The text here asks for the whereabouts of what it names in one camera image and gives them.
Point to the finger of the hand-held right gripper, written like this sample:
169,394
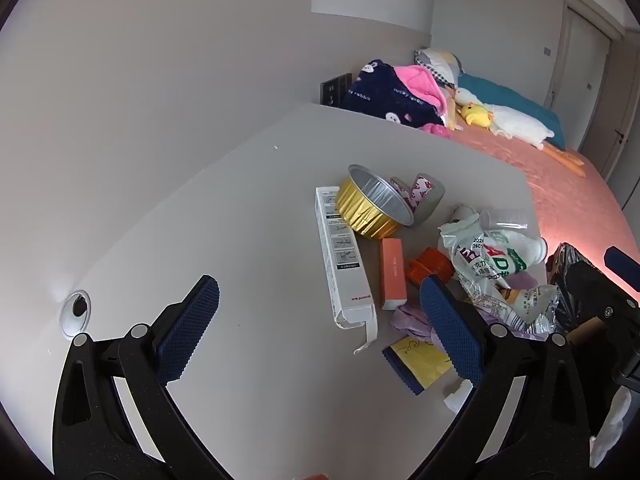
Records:
622,267

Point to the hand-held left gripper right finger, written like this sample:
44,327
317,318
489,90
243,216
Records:
450,330

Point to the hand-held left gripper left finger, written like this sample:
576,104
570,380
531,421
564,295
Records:
190,330

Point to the purple plastic wrapper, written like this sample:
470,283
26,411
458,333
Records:
415,317

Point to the black-bagged trash bin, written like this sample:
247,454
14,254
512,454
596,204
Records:
565,270

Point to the orange bottle cap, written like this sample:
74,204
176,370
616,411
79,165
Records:
430,262

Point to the long white cardboard box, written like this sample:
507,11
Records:
340,260

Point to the gold foil cup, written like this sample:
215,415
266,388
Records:
365,215

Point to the yellow packet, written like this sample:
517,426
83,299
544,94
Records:
420,362

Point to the crumpled white snack bag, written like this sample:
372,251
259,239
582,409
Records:
475,265

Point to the orange pink box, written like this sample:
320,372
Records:
392,275

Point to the bed with pink sheet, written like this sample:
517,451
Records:
565,195

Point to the white milk bottle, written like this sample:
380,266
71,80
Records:
525,252

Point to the small grey cup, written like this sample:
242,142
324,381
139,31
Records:
465,212

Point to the clear plastic cup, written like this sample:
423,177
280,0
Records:
505,219

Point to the grey cabinet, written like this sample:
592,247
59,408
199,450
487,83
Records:
225,210

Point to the red white printed wrapper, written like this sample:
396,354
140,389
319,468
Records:
412,190

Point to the white goose plush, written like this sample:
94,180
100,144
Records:
520,122

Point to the teal pillow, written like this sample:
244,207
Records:
510,97

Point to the yellow duck plush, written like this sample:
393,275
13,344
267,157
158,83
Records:
475,114

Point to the grey wardrobe door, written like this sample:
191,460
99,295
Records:
580,55

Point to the pink fleece blanket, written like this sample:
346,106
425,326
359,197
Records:
425,85

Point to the navy printed blanket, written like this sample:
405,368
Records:
370,92

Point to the checkered patchwork pillow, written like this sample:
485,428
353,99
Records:
440,62

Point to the dark wall socket panel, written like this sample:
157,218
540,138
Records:
336,90

